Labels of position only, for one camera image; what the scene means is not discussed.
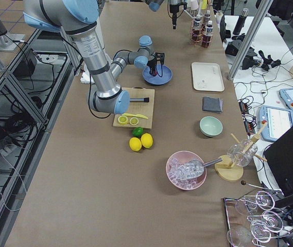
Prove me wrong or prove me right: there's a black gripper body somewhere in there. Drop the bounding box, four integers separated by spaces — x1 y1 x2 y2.
148 52 165 67

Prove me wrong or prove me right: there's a blue plate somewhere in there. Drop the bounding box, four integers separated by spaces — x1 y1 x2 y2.
142 64 173 86

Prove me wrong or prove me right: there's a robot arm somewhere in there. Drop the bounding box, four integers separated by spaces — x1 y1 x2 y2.
24 0 164 114
143 0 187 30

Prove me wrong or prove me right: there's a pink cup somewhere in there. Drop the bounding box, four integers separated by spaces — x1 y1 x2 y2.
190 0 199 11

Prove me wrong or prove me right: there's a metal cylinder tool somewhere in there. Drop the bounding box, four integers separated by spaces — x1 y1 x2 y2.
130 97 149 103

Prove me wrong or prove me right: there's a yellow cup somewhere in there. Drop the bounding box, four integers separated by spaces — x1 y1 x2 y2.
200 0 208 10

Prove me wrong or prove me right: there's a wooden cutting board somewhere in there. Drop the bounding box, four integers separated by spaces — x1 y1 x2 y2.
113 87 155 129

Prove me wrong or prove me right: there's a bottle with white cap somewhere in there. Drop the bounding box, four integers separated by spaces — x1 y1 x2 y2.
202 21 213 48

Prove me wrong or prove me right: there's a yellow plastic knife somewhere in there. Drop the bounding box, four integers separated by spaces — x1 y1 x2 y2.
122 113 148 119

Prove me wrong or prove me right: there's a cream rabbit tray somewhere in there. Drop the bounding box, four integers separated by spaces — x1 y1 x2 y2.
191 62 225 92

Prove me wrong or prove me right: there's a lemon half slice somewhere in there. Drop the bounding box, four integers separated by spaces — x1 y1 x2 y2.
117 115 129 125
129 117 139 126

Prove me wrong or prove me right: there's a green lime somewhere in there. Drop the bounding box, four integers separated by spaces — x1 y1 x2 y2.
132 127 144 137

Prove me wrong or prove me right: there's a black thermos bottle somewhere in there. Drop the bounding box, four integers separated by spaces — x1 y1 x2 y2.
232 8 249 36

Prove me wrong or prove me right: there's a yellow lemon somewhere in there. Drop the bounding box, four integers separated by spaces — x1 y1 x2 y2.
141 133 153 149
129 137 142 152

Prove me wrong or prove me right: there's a grey folded cloth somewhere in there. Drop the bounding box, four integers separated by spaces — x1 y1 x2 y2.
202 96 223 114

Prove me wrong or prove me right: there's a green bowl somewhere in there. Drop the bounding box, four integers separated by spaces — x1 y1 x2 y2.
199 116 223 137

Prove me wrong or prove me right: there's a pink bowl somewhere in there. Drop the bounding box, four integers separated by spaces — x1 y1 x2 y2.
165 150 207 190

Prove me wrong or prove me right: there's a metal ice scoop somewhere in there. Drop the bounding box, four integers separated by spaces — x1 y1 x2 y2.
185 157 223 179

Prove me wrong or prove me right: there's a clear ice cubes pile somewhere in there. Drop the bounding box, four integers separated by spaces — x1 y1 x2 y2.
168 158 195 182

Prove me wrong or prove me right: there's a glass mug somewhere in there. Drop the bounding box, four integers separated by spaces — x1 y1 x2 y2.
227 139 258 167

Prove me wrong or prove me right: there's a wooden mug tree stand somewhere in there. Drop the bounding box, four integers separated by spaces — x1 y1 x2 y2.
215 122 267 182

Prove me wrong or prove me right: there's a wine glass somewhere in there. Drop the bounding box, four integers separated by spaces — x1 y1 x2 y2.
235 190 275 216
247 210 283 242

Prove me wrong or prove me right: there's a black framed wooden tray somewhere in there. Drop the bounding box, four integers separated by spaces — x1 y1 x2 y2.
223 198 293 246

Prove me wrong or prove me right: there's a copper wire bottle rack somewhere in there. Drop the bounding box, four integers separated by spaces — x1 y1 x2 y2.
190 19 213 48

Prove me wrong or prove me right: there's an aluminium frame post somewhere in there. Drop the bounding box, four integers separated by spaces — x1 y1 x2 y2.
227 0 273 81

